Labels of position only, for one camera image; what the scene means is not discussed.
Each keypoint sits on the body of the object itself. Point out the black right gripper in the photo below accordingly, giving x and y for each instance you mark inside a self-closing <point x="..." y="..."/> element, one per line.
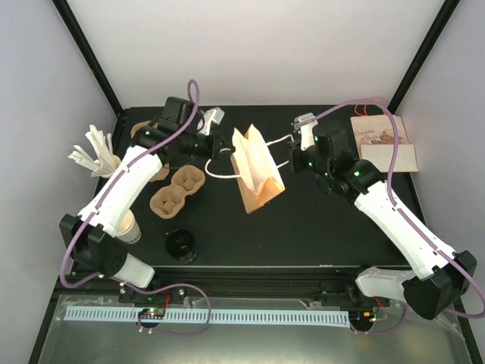
<point x="296" y="165"/>

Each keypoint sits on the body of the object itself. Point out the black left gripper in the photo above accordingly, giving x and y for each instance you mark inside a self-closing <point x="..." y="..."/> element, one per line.
<point x="216" y="139"/>

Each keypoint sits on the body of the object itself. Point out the brown paper takeout bag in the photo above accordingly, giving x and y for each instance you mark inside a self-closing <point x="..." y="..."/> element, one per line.
<point x="255" y="171"/>

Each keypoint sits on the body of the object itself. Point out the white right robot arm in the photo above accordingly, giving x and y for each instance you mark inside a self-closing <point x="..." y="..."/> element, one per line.
<point x="438" y="275"/>

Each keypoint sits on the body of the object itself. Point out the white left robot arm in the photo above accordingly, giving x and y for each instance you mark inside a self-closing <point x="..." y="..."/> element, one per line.
<point x="92" y="236"/>

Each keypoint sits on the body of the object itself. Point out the white paper coffee cup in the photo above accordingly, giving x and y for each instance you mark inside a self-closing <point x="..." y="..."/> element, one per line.
<point x="129" y="231"/>

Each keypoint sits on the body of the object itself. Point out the brown pulp cup carrier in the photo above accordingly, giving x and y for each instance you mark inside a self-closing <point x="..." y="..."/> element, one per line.
<point x="169" y="200"/>

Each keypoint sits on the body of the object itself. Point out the stack of black cup lids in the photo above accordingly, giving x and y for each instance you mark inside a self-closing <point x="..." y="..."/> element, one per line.
<point x="180" y="245"/>

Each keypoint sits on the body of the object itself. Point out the cup of white wrapped stirrers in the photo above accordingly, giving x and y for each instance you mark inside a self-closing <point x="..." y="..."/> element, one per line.
<point x="105" y="162"/>

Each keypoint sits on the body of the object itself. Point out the printed paper bag orange handles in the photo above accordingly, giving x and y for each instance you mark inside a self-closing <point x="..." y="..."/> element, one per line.
<point x="374" y="138"/>

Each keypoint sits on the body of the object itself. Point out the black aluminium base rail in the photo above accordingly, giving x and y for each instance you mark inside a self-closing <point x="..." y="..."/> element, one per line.
<point x="332" y="286"/>

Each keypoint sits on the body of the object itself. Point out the black right frame post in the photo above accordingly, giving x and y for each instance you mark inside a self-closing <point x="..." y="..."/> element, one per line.
<point x="430" y="39"/>

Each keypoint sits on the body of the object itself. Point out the black frame post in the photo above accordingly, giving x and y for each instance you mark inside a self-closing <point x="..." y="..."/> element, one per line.
<point x="430" y="39"/>
<point x="75" y="30"/>

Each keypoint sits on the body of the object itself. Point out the black left frame post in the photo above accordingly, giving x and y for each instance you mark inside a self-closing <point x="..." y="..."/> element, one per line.
<point x="75" y="30"/>

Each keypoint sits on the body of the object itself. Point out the light blue cable duct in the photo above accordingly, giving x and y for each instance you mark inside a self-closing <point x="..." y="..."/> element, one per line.
<point x="214" y="316"/>

